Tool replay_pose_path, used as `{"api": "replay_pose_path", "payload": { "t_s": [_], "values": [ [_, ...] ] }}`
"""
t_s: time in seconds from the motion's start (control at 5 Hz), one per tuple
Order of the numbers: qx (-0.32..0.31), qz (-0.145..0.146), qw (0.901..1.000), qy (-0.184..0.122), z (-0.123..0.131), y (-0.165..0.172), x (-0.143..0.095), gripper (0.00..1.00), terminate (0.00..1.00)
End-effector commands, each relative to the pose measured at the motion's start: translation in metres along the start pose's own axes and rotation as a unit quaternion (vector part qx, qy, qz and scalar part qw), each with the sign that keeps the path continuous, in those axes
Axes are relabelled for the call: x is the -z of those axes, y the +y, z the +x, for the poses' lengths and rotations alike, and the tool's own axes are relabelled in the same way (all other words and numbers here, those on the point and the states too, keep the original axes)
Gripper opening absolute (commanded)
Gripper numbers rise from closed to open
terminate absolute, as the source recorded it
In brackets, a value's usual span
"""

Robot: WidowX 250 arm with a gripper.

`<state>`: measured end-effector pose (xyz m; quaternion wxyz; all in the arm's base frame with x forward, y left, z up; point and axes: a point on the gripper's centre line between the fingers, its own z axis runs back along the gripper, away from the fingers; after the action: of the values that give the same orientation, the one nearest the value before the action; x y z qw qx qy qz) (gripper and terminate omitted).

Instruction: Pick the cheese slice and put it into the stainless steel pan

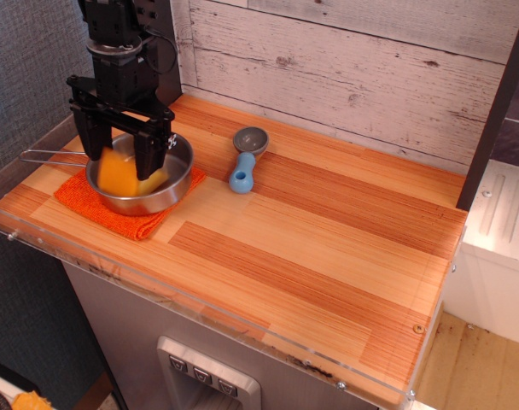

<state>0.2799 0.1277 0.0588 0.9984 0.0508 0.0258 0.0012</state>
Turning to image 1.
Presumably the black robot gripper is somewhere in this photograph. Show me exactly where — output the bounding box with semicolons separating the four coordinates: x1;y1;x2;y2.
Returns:
67;56;174;181

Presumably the yellow cheese wedge toy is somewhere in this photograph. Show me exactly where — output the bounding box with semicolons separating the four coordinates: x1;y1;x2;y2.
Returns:
96;148;169;197

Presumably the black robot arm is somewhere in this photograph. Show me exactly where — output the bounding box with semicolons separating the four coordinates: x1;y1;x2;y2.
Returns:
67;1;174;180

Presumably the stainless steel pot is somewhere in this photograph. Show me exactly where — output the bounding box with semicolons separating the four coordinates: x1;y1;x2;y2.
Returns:
19;132;195;217

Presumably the orange folded cloth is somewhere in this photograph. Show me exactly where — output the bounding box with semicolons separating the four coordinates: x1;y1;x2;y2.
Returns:
54;171;183;241

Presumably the blue grey toy scoop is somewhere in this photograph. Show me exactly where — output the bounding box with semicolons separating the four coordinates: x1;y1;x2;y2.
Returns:
229;126;270;194

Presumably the grey toy fridge cabinet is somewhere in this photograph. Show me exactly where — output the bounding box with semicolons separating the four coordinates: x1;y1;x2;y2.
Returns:
63;263;372;409

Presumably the clear acrylic table guard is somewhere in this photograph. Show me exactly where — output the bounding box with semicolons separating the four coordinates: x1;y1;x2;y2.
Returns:
0;96;466;409

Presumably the silver dispenser panel with buttons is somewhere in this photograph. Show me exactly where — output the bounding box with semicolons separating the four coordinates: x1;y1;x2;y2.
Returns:
157;336;262;409

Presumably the orange black object bottom left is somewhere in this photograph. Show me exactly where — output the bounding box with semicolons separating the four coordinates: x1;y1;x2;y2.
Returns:
0;391;53;410

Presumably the white toy sink counter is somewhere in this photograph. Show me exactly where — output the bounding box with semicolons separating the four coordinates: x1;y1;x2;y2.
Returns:
443;161;519;343

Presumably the dark left frame post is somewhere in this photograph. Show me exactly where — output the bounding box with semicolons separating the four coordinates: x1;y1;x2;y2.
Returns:
152;0;182;105

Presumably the dark frame post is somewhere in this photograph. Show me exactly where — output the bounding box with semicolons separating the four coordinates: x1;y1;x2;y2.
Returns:
457;29;519;211
152;0;182;105

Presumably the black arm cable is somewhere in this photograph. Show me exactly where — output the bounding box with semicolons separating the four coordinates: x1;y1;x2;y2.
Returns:
142;27;178;76

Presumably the dark right frame post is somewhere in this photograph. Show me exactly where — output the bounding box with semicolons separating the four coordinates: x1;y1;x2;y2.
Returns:
457;29;519;211

